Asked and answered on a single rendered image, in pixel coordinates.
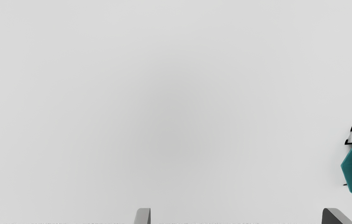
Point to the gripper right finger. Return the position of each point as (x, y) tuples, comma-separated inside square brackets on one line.
[(334, 217)]

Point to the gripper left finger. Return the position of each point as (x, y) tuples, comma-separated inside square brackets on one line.
[(142, 216)]

